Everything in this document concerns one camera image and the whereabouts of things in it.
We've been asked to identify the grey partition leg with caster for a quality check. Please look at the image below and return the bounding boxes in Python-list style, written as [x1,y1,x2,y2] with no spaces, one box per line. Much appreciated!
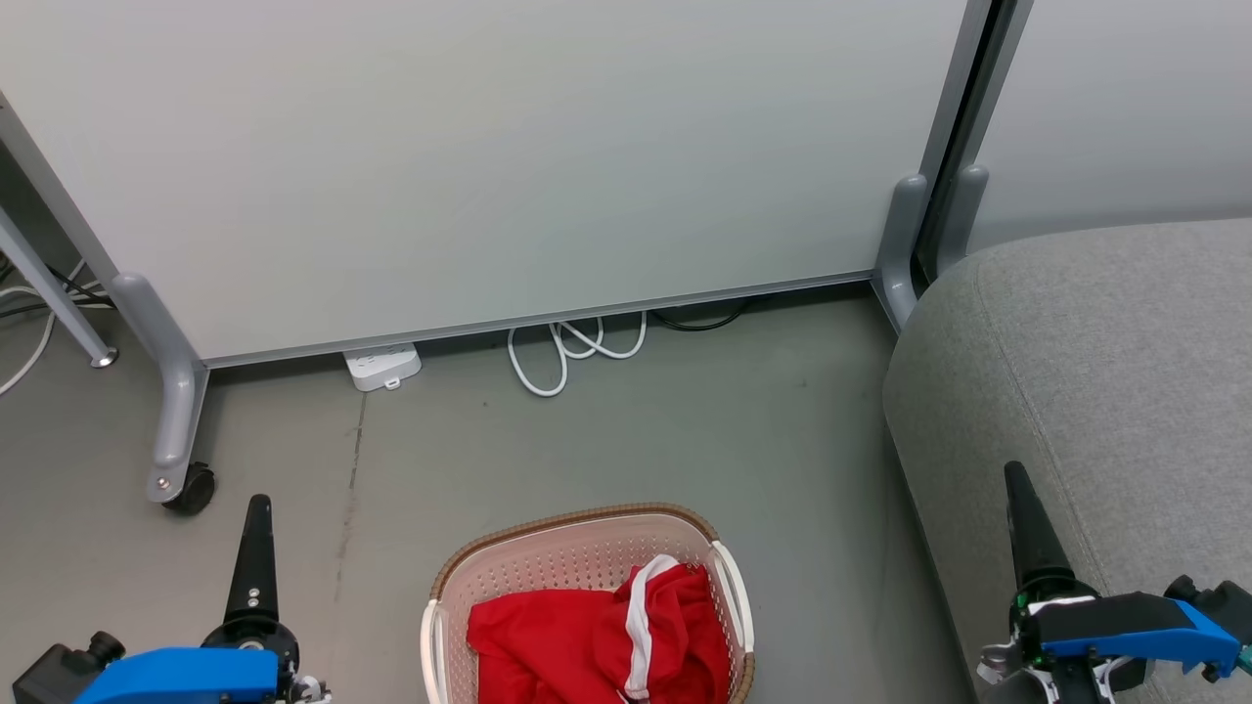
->
[110,273,211,506]

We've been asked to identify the white power strip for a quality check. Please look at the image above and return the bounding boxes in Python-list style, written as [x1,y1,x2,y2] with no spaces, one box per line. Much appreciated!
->
[342,341,424,393]

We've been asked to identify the grey leg of narrow partition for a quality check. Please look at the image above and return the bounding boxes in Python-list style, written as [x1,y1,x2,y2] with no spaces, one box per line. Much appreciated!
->
[936,163,990,283]

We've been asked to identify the black caster wheel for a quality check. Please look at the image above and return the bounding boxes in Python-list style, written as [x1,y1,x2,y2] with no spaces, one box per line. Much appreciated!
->
[161,463,217,517]

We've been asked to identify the beige perforated laundry basket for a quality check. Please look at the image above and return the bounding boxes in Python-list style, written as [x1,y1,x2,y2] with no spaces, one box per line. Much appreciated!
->
[420,503,757,704]

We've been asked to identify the grey partition end leg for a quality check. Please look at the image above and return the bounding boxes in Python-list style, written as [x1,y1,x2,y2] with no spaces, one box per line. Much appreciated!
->
[872,173,929,334]

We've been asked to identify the red garment with white trim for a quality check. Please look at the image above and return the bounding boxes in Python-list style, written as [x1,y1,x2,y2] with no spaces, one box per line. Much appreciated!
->
[466,553,734,704]

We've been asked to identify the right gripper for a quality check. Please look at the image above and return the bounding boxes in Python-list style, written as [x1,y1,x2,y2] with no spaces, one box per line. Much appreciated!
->
[1004,461,1252,646]

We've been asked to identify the grey metal table leg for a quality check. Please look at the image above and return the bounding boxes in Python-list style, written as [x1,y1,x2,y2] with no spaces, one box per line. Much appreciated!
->
[0,203,120,370]

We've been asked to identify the large white partition panel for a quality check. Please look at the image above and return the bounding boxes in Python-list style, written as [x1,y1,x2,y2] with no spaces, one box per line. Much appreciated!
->
[0,0,997,370]

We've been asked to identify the narrow white partition panel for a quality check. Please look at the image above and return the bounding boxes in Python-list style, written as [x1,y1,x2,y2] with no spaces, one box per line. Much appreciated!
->
[968,0,1252,253]

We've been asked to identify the thin white floor cable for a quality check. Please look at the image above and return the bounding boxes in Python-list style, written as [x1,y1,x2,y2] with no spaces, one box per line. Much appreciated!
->
[0,258,91,398]

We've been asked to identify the grey fabric sofa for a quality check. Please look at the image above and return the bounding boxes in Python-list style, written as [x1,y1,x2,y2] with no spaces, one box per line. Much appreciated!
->
[881,216,1252,704]

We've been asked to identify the looped white power cable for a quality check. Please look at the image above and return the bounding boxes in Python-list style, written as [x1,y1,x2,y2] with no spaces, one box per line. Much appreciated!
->
[506,310,649,399]

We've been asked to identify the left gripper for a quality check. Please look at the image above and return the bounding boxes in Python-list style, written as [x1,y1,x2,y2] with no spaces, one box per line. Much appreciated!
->
[12,494,301,704]

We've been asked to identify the thin black cable bundle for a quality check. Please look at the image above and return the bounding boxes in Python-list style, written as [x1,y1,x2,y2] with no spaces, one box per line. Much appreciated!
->
[0,252,116,320]

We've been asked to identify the black floor cable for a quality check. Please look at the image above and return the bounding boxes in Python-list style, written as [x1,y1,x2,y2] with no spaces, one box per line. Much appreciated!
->
[649,297,760,334]

